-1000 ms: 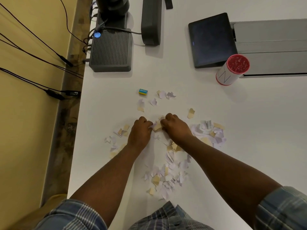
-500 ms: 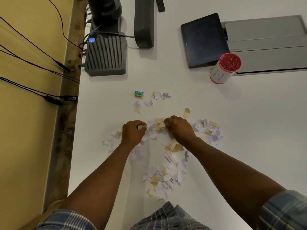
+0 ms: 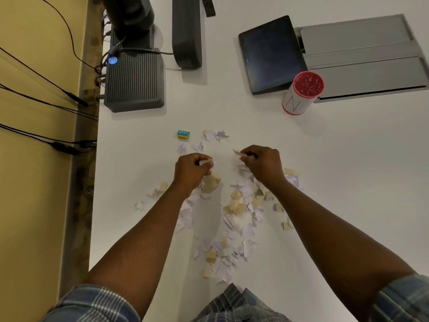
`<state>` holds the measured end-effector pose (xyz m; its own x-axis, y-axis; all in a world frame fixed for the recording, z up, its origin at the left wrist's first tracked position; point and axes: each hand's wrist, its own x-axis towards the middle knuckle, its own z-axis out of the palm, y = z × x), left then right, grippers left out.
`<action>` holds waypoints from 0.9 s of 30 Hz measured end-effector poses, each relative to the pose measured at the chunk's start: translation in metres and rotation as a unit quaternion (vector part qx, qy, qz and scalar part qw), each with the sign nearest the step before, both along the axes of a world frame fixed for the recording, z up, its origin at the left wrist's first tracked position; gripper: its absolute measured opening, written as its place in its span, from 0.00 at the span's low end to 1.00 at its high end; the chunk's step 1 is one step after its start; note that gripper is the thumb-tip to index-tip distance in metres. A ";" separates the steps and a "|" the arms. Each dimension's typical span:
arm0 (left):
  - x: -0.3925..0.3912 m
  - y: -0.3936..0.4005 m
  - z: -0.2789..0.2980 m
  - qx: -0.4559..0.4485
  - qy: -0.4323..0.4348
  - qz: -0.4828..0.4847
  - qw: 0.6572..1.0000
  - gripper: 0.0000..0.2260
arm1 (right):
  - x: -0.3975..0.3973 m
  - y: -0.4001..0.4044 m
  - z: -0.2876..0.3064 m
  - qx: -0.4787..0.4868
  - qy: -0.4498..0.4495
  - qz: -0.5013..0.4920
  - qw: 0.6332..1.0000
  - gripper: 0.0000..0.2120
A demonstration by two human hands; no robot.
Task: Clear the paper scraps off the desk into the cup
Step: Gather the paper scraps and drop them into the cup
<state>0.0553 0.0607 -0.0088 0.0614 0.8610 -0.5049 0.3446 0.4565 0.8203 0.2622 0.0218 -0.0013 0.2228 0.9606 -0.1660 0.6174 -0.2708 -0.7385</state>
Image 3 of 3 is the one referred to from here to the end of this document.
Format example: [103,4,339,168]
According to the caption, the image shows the person's left hand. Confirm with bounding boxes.
[172,152,215,195]

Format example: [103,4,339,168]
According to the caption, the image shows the dark grey speaker bar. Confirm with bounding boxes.
[172,0,202,69]

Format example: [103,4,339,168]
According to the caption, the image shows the black cable with long plug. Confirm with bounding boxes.
[0,47,89,108]

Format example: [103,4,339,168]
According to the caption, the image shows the person's right forearm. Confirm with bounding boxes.
[265,178,418,320]

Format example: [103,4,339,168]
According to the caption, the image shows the person's left forearm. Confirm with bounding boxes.
[82,182,202,320]

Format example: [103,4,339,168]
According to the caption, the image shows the person's right hand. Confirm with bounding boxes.
[239,145,287,188]

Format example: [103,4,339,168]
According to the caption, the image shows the red and white paper cup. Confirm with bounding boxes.
[282,71,325,116]

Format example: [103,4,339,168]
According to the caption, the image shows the black monitor stand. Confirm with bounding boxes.
[101,0,156,49]

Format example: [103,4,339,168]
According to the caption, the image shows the black cable with adapter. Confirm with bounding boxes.
[0,124,98,156]

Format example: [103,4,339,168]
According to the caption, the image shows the pile of torn paper pieces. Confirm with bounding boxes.
[134,130,302,285]

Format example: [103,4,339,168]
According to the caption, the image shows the thin black curved cable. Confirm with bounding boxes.
[36,0,102,71]

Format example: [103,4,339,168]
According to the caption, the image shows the dark grey ribbed router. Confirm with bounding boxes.
[103,29,165,113]

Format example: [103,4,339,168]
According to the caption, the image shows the blue plaid shirt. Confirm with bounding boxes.
[42,273,429,322]

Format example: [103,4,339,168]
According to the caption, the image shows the grey table cable box lid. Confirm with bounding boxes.
[294,14,429,104]

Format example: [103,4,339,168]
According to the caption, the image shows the black double cable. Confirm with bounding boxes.
[0,83,99,122]

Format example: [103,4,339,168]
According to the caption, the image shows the black touch panel tablet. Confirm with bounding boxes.
[238,15,308,95]

